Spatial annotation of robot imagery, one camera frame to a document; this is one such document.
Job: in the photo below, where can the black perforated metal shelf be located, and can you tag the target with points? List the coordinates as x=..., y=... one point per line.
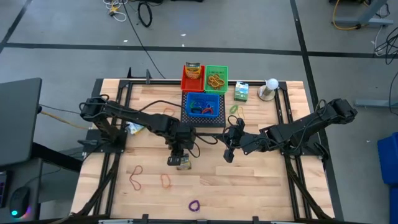
x=202, y=122

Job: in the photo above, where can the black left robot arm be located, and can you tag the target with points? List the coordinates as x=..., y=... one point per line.
x=133, y=115

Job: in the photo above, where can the black computer mouse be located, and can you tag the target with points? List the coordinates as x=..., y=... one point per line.
x=19, y=199

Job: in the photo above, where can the grey desk foot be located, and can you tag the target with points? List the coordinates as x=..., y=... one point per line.
x=373, y=103

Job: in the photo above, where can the grey desk leg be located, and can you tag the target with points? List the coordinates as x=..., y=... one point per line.
x=367, y=21

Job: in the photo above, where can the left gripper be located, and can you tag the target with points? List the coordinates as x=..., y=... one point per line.
x=182, y=137

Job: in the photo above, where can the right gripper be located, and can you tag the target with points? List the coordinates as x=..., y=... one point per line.
x=236, y=140

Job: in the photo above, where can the blue plastic basket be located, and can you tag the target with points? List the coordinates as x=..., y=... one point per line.
x=202, y=96

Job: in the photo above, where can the black bracket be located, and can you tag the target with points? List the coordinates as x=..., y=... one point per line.
x=129, y=74
x=148, y=76

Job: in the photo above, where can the red plastic basket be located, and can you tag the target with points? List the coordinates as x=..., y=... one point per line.
x=192, y=85

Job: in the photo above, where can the white bulb lamp wooden base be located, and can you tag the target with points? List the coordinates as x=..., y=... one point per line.
x=267, y=90

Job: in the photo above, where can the green plastic basket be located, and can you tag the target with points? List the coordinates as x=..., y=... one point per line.
x=220, y=69

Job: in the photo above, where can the black keyboard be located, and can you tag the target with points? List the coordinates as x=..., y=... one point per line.
x=2, y=189

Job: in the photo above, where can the orange rubber band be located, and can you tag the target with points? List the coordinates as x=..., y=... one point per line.
x=214, y=81
x=161, y=182
x=163, y=112

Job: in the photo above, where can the green yellow crayon box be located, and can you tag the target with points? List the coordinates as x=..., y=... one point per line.
x=241, y=91
x=192, y=71
x=185, y=163
x=136, y=128

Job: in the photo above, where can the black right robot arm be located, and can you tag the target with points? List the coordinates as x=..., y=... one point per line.
x=298, y=127

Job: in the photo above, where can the yellow rubber band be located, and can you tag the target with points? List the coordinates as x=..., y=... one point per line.
x=219, y=77
x=239, y=113

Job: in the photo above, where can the blue storage bin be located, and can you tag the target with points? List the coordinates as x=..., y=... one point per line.
x=395, y=205
x=388, y=158

